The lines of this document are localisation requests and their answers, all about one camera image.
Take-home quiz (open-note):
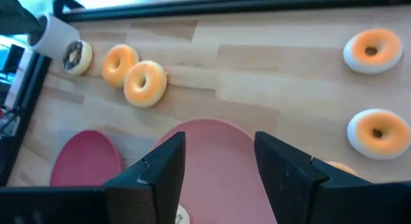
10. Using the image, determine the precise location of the white sprinkled donut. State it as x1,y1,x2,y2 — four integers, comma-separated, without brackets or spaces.
175,203,191,224

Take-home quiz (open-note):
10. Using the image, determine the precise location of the chocolate sprinkled donut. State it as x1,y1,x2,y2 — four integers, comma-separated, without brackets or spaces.
62,40,94,76

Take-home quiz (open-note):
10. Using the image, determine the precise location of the light pink plate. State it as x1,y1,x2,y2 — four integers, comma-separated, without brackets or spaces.
153,117,279,224

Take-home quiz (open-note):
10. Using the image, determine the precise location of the orange donut white base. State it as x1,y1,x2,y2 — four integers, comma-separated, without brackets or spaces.
346,108,411,160
342,28,403,74

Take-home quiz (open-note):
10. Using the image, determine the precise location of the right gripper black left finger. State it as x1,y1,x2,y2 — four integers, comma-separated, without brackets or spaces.
102,131,186,224

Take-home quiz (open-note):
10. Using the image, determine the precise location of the dark pink plate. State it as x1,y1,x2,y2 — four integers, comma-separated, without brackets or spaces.
49,130,126,187

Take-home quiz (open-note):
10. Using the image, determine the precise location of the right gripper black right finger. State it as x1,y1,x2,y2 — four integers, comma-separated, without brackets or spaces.
254,131,370,224

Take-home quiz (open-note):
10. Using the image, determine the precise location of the white plant pot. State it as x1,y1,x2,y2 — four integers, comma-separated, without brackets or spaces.
28,12,81,61

